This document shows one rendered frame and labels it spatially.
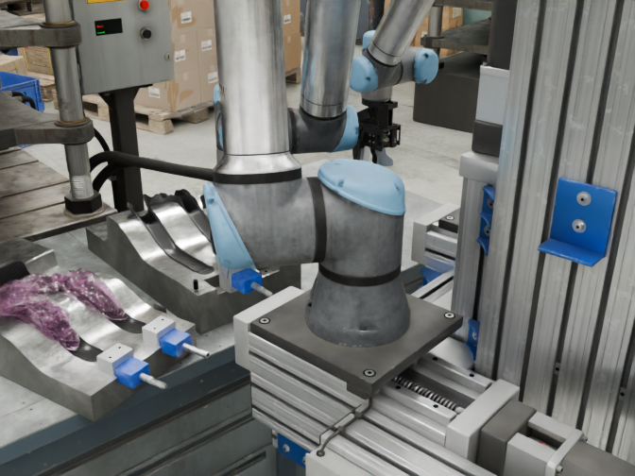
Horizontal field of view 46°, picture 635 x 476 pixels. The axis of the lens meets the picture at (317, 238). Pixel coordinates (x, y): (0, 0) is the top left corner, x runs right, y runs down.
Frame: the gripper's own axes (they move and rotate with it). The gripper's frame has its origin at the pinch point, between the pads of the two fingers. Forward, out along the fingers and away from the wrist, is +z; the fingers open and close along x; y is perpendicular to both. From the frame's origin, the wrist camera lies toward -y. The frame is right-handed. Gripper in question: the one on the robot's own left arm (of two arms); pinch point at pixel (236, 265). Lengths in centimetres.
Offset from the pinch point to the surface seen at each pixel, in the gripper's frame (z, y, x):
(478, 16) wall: 57, -383, 590
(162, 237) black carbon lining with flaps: 5.1, -30.0, 1.4
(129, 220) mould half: 1.8, -36.2, -2.7
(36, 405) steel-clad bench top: 15.1, -4.6, -39.6
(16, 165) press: 17, -130, 7
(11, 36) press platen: -32, -84, -5
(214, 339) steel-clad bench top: 15.1, -1.5, -4.9
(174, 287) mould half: 8.1, -13.6, -6.0
